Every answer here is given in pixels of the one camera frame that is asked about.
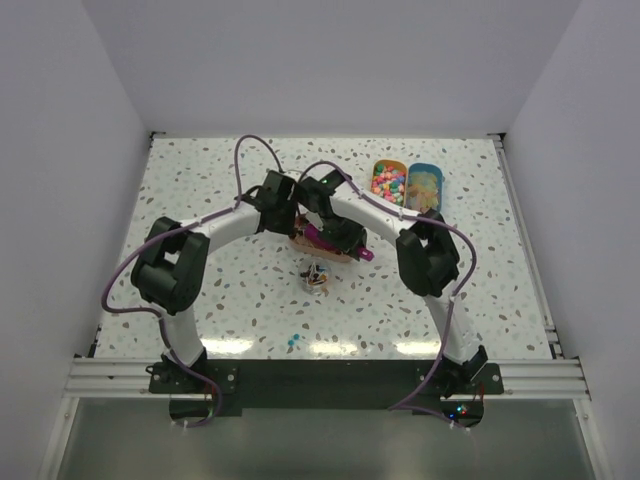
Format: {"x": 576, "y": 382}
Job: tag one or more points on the blue tray of wrapped candies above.
{"x": 424, "y": 187}

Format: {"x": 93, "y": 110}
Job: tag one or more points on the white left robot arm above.
{"x": 169, "y": 271}

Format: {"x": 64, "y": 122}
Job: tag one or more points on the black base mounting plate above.
{"x": 217, "y": 388}

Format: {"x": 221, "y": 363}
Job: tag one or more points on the aluminium front frame rail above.
{"x": 558, "y": 379}

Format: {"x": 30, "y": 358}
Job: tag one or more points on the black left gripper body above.
{"x": 286, "y": 219}

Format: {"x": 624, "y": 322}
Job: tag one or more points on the clear glass jar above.
{"x": 314, "y": 276}

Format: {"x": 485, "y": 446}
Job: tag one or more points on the tan tray of star candies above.
{"x": 389, "y": 181}

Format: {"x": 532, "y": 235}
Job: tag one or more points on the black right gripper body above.
{"x": 342, "y": 232}

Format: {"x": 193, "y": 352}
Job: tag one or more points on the pink tray of lollipops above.
{"x": 306, "y": 239}

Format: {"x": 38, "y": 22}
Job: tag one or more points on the magenta plastic scoop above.
{"x": 314, "y": 236}

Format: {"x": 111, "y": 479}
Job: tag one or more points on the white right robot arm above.
{"x": 427, "y": 259}

